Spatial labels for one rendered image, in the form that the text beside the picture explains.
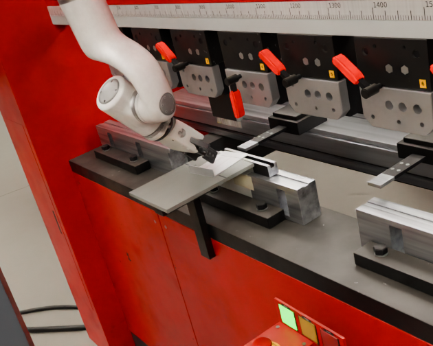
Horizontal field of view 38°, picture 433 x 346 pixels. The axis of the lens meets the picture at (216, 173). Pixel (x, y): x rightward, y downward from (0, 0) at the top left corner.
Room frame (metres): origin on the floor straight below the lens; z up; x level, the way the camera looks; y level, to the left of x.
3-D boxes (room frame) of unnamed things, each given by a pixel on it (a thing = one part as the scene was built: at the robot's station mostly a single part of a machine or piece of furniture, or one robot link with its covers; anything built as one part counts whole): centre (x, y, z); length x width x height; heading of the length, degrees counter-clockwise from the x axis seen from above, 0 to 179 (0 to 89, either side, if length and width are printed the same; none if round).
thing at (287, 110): (1.61, -0.19, 1.01); 0.26 x 0.12 x 0.05; 121
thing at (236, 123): (1.52, -0.06, 1.13); 0.10 x 0.02 x 0.10; 31
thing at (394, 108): (1.03, -0.36, 1.26); 0.15 x 0.09 x 0.17; 31
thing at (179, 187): (1.44, 0.06, 1.00); 0.26 x 0.18 x 0.01; 121
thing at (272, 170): (1.49, -0.08, 0.98); 0.20 x 0.03 x 0.03; 31
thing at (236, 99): (1.35, -0.09, 1.20); 0.04 x 0.02 x 0.10; 121
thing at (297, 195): (1.47, -0.09, 0.92); 0.39 x 0.06 x 0.10; 31
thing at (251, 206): (1.46, -0.03, 0.89); 0.30 x 0.05 x 0.03; 31
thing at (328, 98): (1.20, -0.25, 1.26); 0.15 x 0.09 x 0.17; 31
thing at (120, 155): (2.00, 0.30, 0.89); 0.30 x 0.05 x 0.03; 31
